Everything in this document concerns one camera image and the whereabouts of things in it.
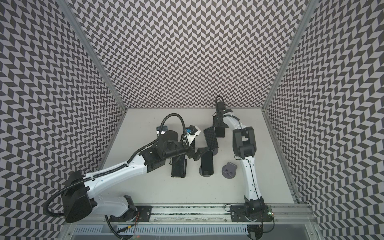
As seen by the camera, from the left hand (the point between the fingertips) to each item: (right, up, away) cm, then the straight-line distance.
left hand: (203, 142), depth 70 cm
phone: (+5, 0, +19) cm, 20 cm away
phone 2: (-13, -14, +8) cm, 21 cm away
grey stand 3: (+14, -18, +12) cm, 26 cm away
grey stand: (+8, -9, +21) cm, 24 cm away
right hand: (+13, +6, +38) cm, 41 cm away
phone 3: (+2, -13, +10) cm, 16 cm away
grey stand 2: (-1, -21, +18) cm, 27 cm away
